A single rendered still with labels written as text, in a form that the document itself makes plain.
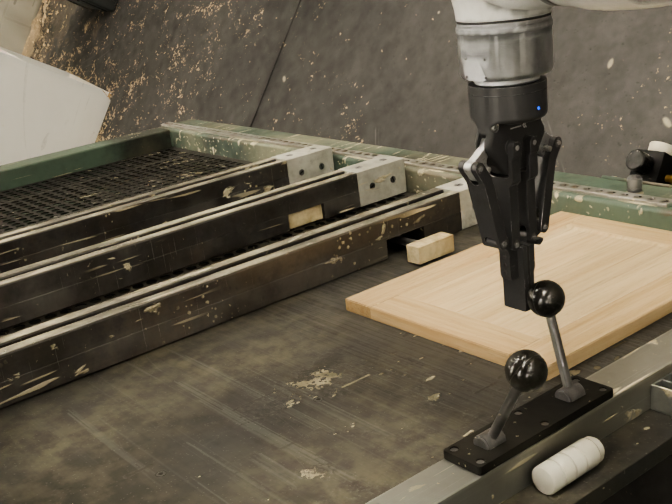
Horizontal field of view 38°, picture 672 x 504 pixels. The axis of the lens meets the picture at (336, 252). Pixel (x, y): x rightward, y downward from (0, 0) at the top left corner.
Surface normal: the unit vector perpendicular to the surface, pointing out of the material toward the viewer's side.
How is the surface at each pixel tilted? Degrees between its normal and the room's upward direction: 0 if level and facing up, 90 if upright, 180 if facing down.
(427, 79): 0
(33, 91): 90
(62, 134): 90
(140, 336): 90
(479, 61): 30
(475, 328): 60
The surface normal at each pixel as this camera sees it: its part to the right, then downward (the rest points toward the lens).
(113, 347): 0.62, 0.18
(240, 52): -0.73, -0.22
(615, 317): -0.12, -0.94
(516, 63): 0.02, 0.32
